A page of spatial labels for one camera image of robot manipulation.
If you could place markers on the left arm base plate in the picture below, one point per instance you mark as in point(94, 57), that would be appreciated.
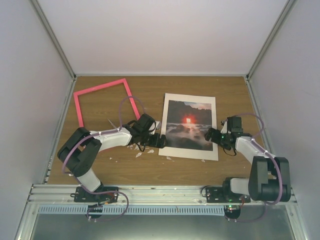
point(106, 194)

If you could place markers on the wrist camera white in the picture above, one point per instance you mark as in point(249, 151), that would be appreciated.
point(224, 129)
point(155, 126)

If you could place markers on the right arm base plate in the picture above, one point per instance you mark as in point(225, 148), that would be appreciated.
point(214, 194)

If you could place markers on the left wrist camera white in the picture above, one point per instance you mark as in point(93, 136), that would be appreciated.
point(155, 126)

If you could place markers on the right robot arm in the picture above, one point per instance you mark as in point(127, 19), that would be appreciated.
point(269, 179)

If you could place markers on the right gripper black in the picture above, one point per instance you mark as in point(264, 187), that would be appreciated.
point(209, 134)

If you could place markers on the aluminium front rail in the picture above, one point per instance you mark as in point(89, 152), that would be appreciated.
point(140, 195)

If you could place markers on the white debris pile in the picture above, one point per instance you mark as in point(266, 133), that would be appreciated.
point(140, 150)

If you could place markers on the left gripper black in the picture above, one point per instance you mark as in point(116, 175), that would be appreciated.
point(155, 143)

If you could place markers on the grey slotted cable duct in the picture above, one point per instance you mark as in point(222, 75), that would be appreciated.
point(197, 210)

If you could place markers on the sunset photo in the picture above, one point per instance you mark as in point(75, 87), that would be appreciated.
point(186, 125)

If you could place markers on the pink picture frame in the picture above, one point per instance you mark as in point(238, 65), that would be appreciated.
point(97, 103)

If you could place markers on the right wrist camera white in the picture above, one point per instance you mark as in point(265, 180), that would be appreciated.
point(224, 129)

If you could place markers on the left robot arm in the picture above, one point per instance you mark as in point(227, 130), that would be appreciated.
point(80, 151)

